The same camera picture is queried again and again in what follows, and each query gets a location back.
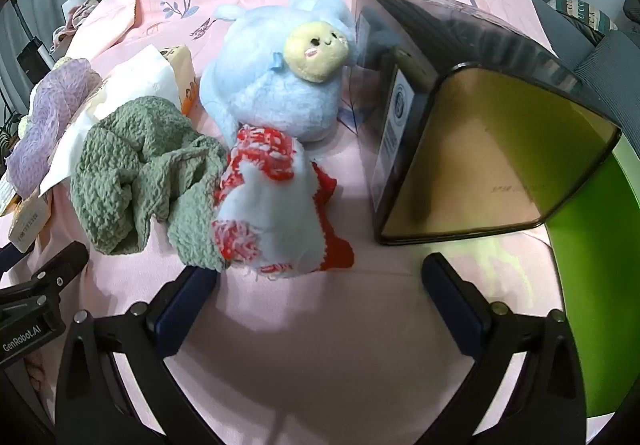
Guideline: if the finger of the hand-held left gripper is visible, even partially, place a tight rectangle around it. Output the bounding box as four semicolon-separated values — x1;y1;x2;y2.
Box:
15;241;90;298
0;242;36;272

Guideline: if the green crinkled cloth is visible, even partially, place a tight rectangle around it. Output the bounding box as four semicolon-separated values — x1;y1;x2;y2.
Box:
70;96;231;273

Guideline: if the patterned cushion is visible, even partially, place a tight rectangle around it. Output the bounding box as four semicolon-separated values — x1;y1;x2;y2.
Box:
547;0;621;33

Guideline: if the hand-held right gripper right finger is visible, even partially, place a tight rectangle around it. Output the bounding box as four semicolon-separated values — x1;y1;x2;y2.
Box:
421;253;586;445

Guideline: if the lavender crinkled cloth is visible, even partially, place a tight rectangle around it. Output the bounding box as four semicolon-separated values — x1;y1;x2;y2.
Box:
5;59;103;198

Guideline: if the green box lid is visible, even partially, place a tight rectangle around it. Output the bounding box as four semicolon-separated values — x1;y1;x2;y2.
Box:
547;140;640;418

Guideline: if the black power adapter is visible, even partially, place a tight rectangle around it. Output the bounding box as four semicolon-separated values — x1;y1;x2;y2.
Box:
15;37;53;76

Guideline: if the dark gold tin box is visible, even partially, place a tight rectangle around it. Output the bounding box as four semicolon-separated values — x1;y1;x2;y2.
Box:
350;0;622;246

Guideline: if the pink printed blanket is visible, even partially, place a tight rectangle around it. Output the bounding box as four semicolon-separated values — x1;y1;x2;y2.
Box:
0;0;568;445

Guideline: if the paper price tag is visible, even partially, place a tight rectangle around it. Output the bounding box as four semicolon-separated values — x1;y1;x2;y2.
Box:
0;175;53;246

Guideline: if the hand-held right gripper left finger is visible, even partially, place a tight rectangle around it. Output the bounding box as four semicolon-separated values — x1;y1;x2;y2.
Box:
54;266;221;445

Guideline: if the grey sofa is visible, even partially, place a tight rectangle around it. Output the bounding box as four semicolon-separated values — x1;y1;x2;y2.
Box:
525;0;640;136

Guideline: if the blue plush toy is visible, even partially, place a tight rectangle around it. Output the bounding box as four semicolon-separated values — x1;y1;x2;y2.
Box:
199;0;361;143

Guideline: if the red white knitted sock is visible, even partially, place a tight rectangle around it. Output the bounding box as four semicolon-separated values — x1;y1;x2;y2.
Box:
212;124;355;282

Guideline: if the yellow tissue pack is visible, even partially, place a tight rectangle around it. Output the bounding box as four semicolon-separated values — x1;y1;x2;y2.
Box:
40;44;196;196

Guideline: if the pile of clothes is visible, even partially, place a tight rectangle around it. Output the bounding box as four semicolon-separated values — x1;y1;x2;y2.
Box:
50;0;103;56

